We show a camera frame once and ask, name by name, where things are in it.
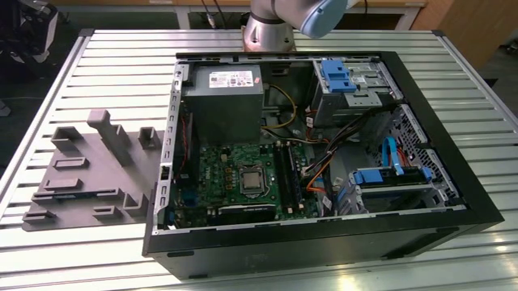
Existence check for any blue drive latch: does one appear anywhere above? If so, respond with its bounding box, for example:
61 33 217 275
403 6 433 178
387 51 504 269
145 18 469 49
317 59 358 94

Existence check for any black PC case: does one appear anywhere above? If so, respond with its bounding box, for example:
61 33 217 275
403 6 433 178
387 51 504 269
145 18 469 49
140 50 505 280

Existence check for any metal disk bay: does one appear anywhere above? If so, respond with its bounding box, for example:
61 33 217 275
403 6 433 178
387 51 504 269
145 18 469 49
337 165 459 215

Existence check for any loose cable with plug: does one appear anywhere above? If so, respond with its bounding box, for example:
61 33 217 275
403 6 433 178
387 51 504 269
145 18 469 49
200 0 226 30

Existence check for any yellow power wire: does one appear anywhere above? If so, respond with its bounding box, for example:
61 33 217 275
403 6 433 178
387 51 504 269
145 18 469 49
260 84 298 132

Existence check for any wooden cabinet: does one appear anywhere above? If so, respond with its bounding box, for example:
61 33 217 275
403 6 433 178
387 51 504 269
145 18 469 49
409 0 518 71

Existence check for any black cable bundle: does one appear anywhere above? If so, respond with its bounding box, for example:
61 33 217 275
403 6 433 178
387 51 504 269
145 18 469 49
302 102 401 178

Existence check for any blue flat data wire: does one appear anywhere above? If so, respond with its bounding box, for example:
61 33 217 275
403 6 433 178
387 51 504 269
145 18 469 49
381 136 405 176

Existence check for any black graphics card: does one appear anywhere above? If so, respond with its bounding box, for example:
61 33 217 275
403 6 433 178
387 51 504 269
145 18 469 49
205 203 278 227

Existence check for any orange wire bundle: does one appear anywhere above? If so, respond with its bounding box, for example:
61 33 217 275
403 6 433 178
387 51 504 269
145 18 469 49
305 168 337 194

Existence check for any black case fan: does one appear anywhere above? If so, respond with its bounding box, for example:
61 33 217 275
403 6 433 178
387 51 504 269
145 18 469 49
173 99 202 184

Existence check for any white desk frame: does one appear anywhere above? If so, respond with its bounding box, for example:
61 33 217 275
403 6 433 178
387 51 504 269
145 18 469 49
51 0 429 31

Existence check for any silver CPU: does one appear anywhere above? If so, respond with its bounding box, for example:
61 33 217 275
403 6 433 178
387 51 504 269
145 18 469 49
241 173 262 189

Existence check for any hard disk in blue carrier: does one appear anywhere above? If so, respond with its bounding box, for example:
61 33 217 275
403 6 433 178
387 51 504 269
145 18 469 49
350 167 432 187

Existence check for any green motherboard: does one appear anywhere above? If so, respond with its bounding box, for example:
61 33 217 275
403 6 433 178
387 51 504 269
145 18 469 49
173 142 324 228

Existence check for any grey parts rack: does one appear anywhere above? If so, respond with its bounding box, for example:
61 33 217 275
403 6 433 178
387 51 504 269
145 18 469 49
19 109 166 233

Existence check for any black CPU socket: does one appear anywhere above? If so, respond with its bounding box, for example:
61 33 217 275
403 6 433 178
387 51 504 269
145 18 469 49
236 164 270 197

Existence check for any red twisted fan wire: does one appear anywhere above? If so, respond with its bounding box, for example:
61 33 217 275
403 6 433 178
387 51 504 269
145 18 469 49
180 115 193 181

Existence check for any metal drive cage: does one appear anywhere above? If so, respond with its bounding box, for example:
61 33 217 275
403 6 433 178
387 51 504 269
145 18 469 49
309 58 404 129

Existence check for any blue RAM stick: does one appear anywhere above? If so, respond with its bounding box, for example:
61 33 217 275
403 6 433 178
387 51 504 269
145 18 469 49
31 191 118 201
285 144 305 210

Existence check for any grey power supply unit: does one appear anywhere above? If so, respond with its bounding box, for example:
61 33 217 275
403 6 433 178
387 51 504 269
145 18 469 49
181 64 265 145

